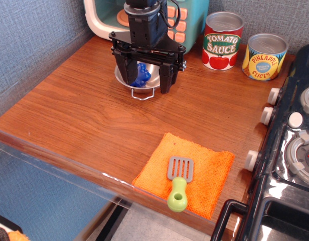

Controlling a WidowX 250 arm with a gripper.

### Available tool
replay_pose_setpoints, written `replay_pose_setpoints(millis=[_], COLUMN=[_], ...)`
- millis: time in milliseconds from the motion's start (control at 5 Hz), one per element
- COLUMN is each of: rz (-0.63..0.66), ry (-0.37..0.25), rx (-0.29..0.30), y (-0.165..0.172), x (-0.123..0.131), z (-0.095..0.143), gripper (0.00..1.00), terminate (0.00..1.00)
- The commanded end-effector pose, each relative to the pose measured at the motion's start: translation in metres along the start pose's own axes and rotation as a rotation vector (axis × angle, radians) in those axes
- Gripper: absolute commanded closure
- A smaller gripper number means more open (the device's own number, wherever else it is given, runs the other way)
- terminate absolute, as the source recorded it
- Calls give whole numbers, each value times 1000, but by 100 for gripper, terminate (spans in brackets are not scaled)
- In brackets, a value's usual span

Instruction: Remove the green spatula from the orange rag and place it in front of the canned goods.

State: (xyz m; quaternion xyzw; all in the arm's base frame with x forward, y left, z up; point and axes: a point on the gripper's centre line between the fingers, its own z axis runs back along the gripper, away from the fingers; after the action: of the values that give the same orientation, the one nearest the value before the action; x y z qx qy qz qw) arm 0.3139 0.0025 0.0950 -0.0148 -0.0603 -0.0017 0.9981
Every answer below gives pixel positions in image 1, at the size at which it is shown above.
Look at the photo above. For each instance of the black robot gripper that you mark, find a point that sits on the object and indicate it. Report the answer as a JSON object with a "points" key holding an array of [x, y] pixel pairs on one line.
{"points": [[148, 31]]}

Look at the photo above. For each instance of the grey spatula green handle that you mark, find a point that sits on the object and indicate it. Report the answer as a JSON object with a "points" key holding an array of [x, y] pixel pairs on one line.
{"points": [[180, 172]]}

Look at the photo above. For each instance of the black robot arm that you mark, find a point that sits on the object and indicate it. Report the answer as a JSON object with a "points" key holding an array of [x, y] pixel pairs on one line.
{"points": [[151, 57]]}

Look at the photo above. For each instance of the blue flower-shaped toy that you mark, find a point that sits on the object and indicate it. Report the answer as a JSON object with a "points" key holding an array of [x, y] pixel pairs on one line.
{"points": [[143, 76]]}

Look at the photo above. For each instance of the small steel bowl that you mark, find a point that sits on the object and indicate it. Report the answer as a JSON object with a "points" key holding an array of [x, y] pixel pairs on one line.
{"points": [[142, 93]]}

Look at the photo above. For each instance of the orange toy plate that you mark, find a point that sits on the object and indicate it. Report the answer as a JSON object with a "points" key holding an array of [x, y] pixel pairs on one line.
{"points": [[122, 18]]}

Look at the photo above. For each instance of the toy microwave teal and cream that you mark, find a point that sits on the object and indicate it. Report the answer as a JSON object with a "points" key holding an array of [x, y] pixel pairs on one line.
{"points": [[101, 19]]}

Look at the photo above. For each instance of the tomato sauce can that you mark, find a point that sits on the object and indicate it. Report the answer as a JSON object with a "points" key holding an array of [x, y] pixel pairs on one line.
{"points": [[221, 41]]}

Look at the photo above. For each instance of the pineapple slices can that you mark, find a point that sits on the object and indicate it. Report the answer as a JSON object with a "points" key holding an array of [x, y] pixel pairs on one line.
{"points": [[264, 56]]}

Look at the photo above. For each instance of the orange woven cloth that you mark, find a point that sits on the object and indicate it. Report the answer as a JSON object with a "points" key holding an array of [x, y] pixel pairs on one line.
{"points": [[209, 171]]}

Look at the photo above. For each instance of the white stove knob middle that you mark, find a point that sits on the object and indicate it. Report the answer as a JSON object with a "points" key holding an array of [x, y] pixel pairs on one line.
{"points": [[266, 115]]}

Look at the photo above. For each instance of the white stove knob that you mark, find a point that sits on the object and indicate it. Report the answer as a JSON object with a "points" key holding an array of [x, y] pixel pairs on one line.
{"points": [[266, 115], [251, 159], [273, 95]]}

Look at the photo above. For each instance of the white stove knob upper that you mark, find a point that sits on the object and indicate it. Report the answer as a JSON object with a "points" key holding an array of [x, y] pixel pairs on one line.
{"points": [[273, 95]]}

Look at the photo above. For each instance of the white stove knob lower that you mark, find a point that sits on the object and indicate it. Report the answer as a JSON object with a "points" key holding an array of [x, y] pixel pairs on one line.
{"points": [[251, 159]]}

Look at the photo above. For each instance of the black toy stove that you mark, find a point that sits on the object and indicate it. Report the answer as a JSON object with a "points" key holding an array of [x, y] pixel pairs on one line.
{"points": [[278, 196]]}

